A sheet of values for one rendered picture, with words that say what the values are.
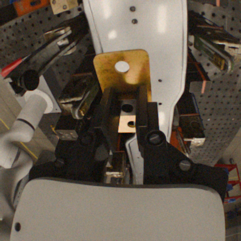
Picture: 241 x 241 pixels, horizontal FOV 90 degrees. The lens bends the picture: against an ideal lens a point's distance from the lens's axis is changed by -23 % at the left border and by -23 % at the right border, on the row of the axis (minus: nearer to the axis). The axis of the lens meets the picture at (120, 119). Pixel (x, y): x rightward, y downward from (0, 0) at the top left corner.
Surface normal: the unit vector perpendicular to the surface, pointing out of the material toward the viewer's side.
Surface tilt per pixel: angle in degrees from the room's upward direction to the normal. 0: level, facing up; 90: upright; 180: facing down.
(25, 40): 0
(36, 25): 0
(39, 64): 81
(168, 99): 0
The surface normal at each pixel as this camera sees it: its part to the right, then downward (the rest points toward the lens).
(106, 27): -0.11, 0.75
